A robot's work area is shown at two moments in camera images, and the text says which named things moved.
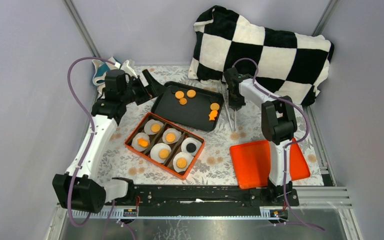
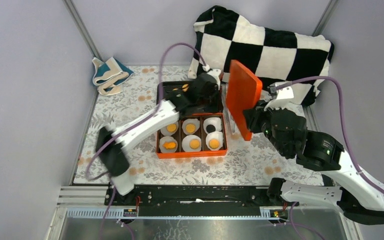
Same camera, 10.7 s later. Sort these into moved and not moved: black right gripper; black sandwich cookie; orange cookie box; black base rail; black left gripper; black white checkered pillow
Moved: orange cookie box; black left gripper; black right gripper; black sandwich cookie
Not moved: black base rail; black white checkered pillow
